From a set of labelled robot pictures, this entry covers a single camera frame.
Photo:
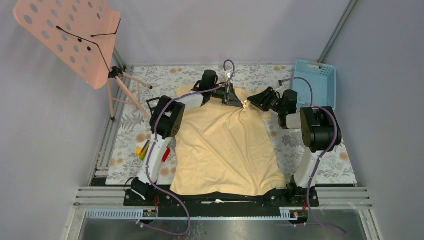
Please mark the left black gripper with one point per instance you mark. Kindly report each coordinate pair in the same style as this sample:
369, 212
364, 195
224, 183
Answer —
230, 97

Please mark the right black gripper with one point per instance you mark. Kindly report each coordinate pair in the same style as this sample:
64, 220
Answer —
262, 100

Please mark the yellow shirt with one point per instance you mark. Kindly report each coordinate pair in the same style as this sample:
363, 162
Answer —
225, 149

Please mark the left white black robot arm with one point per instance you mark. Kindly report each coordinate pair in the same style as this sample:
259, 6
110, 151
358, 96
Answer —
166, 121

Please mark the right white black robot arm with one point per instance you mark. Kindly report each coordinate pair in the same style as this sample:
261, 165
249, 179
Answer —
320, 134

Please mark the light blue plastic basket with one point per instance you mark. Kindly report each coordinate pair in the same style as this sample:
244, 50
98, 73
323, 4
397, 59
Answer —
315, 84

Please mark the red box with white squares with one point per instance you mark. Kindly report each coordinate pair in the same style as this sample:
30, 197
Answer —
166, 155

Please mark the floral patterned table mat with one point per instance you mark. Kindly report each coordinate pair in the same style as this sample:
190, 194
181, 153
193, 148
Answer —
119, 161

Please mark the small multicolour block toy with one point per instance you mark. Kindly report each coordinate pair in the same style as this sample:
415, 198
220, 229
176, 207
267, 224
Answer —
142, 149

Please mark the pink perforated music stand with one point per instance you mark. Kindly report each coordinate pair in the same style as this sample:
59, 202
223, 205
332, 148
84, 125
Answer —
82, 33

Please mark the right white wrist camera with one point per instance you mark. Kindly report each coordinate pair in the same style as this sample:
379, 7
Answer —
283, 86

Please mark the grey slotted cable duct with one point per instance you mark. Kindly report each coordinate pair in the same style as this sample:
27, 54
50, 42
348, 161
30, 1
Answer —
169, 213

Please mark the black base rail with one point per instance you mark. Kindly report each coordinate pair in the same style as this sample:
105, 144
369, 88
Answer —
215, 202

